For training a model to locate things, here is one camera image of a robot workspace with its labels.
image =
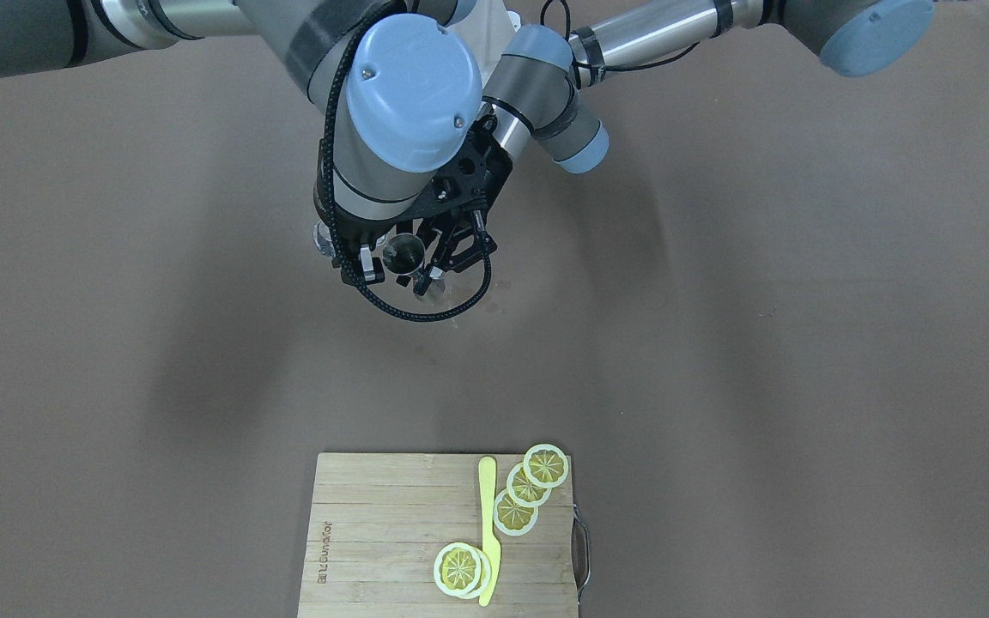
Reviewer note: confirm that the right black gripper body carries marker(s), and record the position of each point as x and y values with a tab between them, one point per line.
355	265

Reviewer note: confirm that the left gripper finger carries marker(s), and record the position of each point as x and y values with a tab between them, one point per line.
457	248
429	281

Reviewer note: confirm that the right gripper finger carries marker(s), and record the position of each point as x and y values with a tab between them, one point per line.
360	267

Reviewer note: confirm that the steel jigger measuring cup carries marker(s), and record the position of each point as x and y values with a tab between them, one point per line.
401	256

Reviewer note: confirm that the clear glass cup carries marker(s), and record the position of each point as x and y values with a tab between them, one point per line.
330	245

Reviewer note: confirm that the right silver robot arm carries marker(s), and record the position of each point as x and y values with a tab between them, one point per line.
395	83

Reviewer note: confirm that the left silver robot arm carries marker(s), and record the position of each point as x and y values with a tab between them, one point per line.
534	95

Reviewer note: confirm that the yellow plastic knife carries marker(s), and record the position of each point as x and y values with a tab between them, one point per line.
491	546

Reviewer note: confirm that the lemon slice stack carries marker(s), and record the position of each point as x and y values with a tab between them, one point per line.
530	483

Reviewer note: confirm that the bamboo cutting board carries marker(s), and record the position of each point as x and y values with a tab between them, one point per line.
378	520

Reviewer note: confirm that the lemon slice near knife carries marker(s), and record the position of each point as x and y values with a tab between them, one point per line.
462	571

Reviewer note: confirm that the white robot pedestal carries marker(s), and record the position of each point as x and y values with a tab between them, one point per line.
489	18

